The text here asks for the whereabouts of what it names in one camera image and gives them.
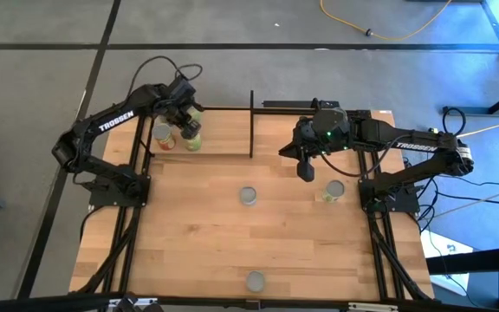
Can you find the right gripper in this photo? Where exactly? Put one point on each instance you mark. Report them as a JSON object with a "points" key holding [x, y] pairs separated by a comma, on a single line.
{"points": [[327, 128]]}

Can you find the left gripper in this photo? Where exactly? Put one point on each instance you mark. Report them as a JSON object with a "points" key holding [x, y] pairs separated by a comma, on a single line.
{"points": [[178, 113]]}

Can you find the yellow-green peach can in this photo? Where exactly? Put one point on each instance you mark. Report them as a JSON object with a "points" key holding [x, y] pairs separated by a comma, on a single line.
{"points": [[196, 116]]}

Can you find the green can labelled Orange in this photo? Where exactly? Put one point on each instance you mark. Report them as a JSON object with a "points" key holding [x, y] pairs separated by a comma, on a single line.
{"points": [[161, 120]]}

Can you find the red yellow pineapple can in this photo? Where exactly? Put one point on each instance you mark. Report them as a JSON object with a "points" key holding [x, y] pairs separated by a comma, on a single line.
{"points": [[163, 132]]}

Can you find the green can round fruit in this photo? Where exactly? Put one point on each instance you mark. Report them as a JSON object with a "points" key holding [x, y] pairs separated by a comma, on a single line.
{"points": [[334, 190]]}

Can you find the yellow can red circles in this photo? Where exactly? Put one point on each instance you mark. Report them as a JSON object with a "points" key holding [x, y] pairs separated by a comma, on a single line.
{"points": [[255, 281]]}

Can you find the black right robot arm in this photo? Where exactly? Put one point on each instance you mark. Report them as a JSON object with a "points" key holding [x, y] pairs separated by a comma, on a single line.
{"points": [[414, 145]]}

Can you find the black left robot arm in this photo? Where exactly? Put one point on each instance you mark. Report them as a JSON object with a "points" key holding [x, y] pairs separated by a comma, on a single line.
{"points": [[115, 121]]}

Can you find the black front beam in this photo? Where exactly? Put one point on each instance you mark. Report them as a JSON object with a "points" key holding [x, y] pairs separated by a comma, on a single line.
{"points": [[301, 307]]}

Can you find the white floor sheet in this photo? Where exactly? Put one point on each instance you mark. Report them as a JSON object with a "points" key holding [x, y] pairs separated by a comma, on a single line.
{"points": [[438, 245]]}

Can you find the black metal floor stand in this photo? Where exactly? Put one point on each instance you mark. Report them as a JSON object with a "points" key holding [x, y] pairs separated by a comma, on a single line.
{"points": [[479, 111]]}

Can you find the black floor beam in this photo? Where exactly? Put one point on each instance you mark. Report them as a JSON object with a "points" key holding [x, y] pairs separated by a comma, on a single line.
{"points": [[483, 260]]}

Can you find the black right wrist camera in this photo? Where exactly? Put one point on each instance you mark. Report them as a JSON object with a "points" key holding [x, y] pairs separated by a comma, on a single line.
{"points": [[306, 170]]}

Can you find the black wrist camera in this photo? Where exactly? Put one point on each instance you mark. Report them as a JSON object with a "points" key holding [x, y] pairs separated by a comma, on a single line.
{"points": [[306, 170], [182, 90]]}

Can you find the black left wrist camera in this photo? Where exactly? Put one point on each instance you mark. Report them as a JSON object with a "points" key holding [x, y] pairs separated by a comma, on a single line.
{"points": [[182, 90]]}

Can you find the black rear frame rail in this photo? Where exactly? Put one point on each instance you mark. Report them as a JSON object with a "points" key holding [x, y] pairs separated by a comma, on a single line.
{"points": [[275, 111]]}

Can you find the black shelf side post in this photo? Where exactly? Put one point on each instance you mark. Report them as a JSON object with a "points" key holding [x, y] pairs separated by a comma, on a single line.
{"points": [[251, 130]]}

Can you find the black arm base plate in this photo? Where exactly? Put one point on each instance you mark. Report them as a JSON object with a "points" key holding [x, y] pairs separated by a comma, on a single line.
{"points": [[405, 203], [102, 199]]}

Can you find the black aluminium frame rails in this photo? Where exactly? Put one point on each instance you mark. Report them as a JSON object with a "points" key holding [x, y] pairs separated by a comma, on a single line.
{"points": [[378, 260], [130, 260]]}

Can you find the silver metal bracket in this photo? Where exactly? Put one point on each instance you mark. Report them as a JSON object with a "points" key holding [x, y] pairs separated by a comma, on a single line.
{"points": [[373, 307], [145, 299]]}

